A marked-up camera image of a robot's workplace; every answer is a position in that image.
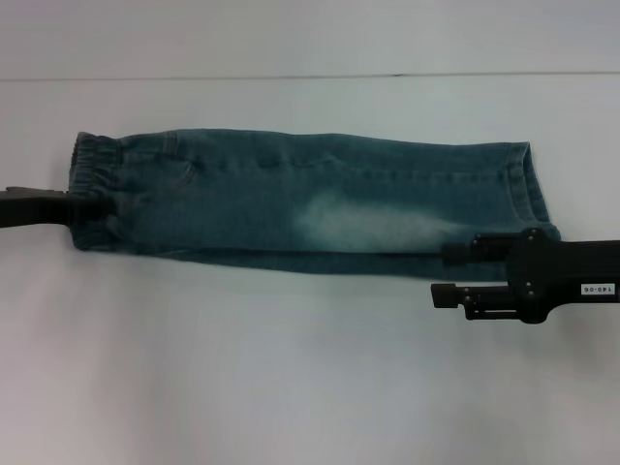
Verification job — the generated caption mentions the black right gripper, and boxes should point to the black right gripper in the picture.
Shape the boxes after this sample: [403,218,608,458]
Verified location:
[430,227,620,324]

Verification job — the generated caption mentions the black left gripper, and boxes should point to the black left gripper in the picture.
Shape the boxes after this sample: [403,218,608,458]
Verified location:
[0,186,117,230]

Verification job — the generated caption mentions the blue denim shorts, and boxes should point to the blue denim shorts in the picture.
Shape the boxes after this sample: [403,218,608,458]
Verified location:
[69,128,563,281]

